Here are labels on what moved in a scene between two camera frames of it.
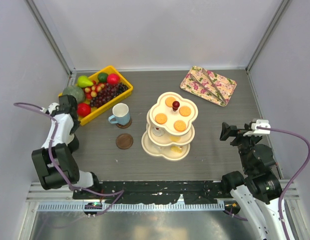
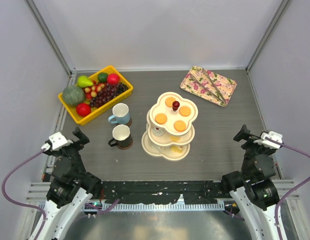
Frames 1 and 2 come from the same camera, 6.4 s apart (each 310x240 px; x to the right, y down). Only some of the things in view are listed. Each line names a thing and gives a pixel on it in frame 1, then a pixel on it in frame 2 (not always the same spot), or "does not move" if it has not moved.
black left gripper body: [76, 126] -> [71, 150]
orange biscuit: [161, 118] does not move
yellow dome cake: [175, 138] does not move
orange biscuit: [180, 125] does not move
